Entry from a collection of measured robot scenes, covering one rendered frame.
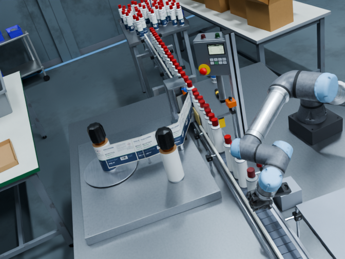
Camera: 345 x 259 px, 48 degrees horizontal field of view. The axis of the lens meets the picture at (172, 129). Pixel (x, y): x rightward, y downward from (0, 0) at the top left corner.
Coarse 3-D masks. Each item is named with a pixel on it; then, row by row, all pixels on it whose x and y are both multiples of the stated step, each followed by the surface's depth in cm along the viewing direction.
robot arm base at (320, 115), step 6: (300, 108) 206; (306, 108) 201; (312, 108) 200; (318, 108) 200; (324, 108) 204; (300, 114) 206; (306, 114) 203; (312, 114) 201; (318, 114) 201; (324, 114) 203; (300, 120) 207; (306, 120) 204; (312, 120) 202; (318, 120) 202
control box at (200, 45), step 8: (216, 32) 187; (200, 40) 184; (208, 40) 182; (216, 40) 181; (224, 40) 179; (200, 48) 185; (200, 56) 188; (208, 56) 186; (216, 56) 185; (224, 56) 183; (200, 64) 191; (208, 64) 189; (208, 72) 192; (216, 72) 190; (224, 72) 189
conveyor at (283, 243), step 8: (224, 152) 207; (224, 160) 201; (264, 216) 165; (272, 216) 164; (264, 224) 162; (272, 224) 161; (272, 232) 158; (280, 232) 157; (280, 240) 154; (288, 240) 153; (272, 248) 152; (280, 248) 151; (288, 248) 150; (288, 256) 147; (296, 256) 146
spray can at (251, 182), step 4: (248, 168) 162; (252, 168) 161; (248, 172) 160; (252, 172) 160; (248, 176) 162; (252, 176) 161; (256, 176) 162; (248, 180) 162; (252, 180) 161; (256, 180) 162; (248, 184) 163; (252, 184) 162; (248, 188) 165; (252, 188) 164
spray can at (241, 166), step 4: (236, 160) 174; (240, 160) 173; (244, 160) 173; (236, 164) 175; (240, 164) 173; (244, 164) 174; (236, 168) 177; (240, 168) 175; (244, 168) 175; (240, 172) 176; (244, 172) 176; (240, 176) 178; (244, 176) 177; (240, 180) 179; (244, 180) 179; (240, 184) 181; (244, 184) 180; (244, 188) 181
